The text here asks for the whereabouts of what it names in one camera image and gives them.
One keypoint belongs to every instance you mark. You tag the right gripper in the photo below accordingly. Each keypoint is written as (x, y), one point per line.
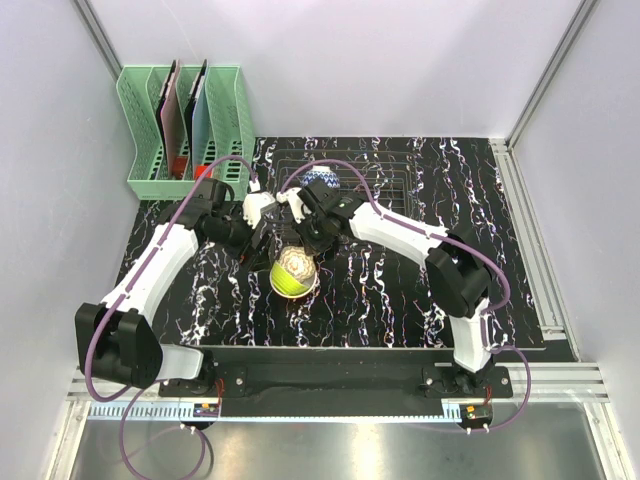
(317, 246)

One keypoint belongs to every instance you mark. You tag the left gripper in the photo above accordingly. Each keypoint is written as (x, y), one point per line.
(257, 258)

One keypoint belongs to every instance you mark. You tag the green patterned bowl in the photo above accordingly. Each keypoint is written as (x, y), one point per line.
(287, 285)

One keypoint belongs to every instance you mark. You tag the cream mandala pattern bowl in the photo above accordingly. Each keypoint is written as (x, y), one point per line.
(297, 263)

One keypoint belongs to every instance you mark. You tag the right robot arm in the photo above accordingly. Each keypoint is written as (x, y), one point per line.
(459, 277)

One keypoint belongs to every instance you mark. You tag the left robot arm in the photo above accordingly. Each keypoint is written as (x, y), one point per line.
(115, 338)

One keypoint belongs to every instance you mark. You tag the blue zigzag pattern bowl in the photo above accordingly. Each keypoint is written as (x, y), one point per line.
(324, 173)

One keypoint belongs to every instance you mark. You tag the black marble pattern mat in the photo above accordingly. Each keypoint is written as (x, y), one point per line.
(369, 296)

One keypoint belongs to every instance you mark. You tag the dark red block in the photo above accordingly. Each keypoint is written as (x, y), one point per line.
(179, 166)

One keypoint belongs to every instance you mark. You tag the green plastic file organizer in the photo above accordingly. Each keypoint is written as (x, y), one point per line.
(230, 129)

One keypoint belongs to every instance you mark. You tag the left orange connector box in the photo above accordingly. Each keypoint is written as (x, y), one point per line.
(208, 409)

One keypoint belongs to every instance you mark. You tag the orange connector box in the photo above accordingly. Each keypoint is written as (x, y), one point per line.
(208, 409)
(477, 413)

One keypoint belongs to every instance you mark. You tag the light blue board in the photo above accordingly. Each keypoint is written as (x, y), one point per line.
(196, 116)

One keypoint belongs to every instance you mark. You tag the right orange connector box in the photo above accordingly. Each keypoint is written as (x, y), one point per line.
(477, 413)

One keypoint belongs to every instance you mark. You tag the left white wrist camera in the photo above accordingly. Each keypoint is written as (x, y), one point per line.
(255, 205)

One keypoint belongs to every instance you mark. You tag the wire dish rack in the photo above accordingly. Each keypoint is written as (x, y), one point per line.
(391, 176)

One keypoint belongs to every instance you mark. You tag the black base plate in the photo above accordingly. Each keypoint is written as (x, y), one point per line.
(344, 392)

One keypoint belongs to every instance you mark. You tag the aluminium frame rail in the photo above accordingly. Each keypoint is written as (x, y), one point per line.
(545, 382)

